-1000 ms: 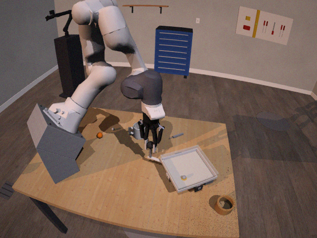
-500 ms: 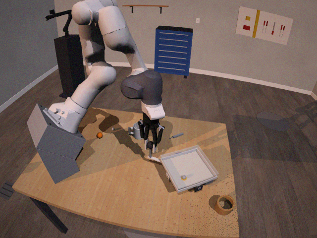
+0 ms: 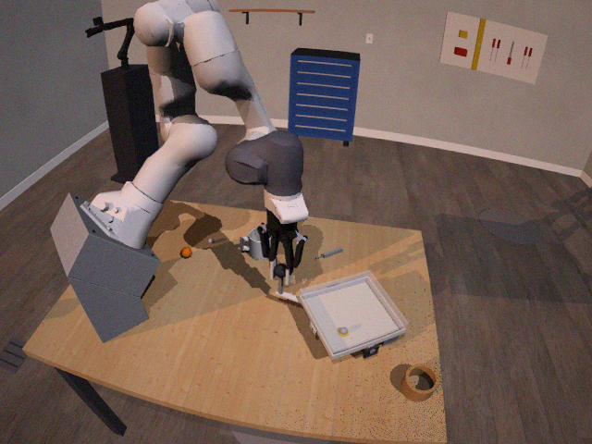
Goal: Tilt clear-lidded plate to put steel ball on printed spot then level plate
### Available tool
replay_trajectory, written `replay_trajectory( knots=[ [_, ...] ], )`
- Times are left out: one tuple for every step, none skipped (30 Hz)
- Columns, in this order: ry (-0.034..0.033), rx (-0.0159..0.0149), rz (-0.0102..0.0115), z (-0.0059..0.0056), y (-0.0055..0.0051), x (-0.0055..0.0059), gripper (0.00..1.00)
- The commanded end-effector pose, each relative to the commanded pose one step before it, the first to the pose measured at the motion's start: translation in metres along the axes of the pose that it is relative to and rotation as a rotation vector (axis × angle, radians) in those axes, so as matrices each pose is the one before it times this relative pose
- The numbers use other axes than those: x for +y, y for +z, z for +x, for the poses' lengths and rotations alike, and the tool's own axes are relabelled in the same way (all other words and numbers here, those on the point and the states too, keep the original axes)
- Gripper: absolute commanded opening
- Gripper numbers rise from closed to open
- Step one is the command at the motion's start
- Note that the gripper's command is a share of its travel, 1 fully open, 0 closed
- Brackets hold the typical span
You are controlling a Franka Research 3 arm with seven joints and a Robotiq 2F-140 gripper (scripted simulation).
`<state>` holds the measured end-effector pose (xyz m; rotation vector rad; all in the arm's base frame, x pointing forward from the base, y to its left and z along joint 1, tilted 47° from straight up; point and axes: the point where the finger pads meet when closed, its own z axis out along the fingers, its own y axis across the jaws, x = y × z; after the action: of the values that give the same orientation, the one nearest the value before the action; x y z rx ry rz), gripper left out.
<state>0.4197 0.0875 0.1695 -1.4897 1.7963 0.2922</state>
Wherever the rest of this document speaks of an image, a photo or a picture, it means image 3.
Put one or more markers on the tan tape roll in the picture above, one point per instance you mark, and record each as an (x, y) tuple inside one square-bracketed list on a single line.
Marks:
[(427, 372)]

